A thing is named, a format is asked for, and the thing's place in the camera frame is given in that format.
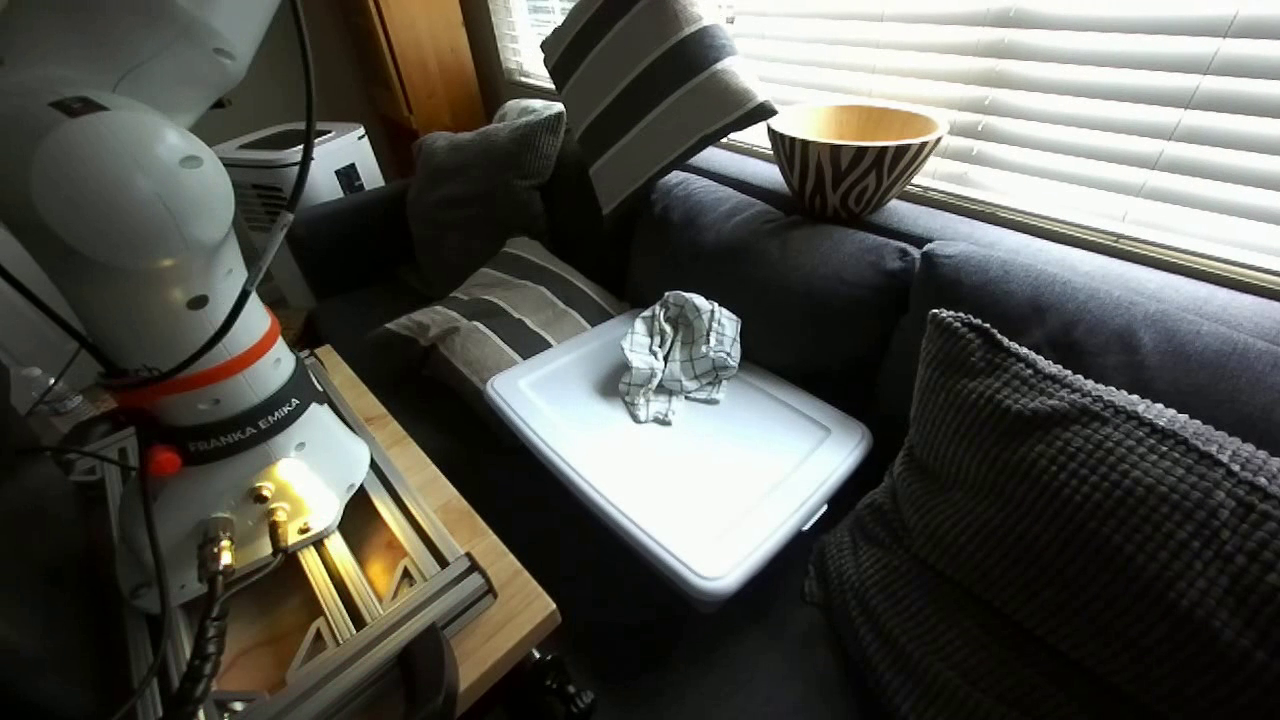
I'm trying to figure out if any window with blinds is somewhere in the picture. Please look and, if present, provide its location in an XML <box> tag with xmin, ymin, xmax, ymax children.
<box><xmin>487</xmin><ymin>0</ymin><xmax>1280</xmax><ymax>299</ymax></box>

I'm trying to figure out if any grey textured pillow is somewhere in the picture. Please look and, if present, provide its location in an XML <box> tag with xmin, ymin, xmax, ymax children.
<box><xmin>406</xmin><ymin>98</ymin><xmax>568</xmax><ymax>298</ymax></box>
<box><xmin>805</xmin><ymin>309</ymin><xmax>1280</xmax><ymax>720</ymax></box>

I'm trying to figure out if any wooden cabinet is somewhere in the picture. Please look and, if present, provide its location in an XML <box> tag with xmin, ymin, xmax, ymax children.
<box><xmin>340</xmin><ymin>0</ymin><xmax>489</xmax><ymax>179</ymax></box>

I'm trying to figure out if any striped pillow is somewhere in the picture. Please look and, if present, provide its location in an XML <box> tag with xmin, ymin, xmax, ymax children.
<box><xmin>382</xmin><ymin>237</ymin><xmax>629</xmax><ymax>392</ymax></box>
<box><xmin>541</xmin><ymin>0</ymin><xmax>779</xmax><ymax>216</ymax></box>

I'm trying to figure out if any white air purifier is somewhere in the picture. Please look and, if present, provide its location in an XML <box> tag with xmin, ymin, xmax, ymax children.
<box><xmin>211</xmin><ymin>121</ymin><xmax>386</xmax><ymax>310</ymax></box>

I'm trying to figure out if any wooden zebra pattern bowl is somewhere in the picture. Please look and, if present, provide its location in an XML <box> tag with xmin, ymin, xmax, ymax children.
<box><xmin>767</xmin><ymin>102</ymin><xmax>950</xmax><ymax>222</ymax></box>

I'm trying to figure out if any checkered dish cloth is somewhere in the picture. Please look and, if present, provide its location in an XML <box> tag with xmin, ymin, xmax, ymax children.
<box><xmin>618</xmin><ymin>291</ymin><xmax>743</xmax><ymax>425</ymax></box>

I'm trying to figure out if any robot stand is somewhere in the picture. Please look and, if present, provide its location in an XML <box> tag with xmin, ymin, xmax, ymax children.
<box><xmin>60</xmin><ymin>345</ymin><xmax>562</xmax><ymax>720</ymax></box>

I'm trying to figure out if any white plastic bin lid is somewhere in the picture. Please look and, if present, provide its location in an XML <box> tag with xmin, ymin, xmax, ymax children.
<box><xmin>485</xmin><ymin>308</ymin><xmax>874</xmax><ymax>604</ymax></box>

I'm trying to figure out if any dark grey couch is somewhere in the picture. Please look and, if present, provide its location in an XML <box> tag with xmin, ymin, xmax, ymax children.
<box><xmin>288</xmin><ymin>130</ymin><xmax>1280</xmax><ymax>720</ymax></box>

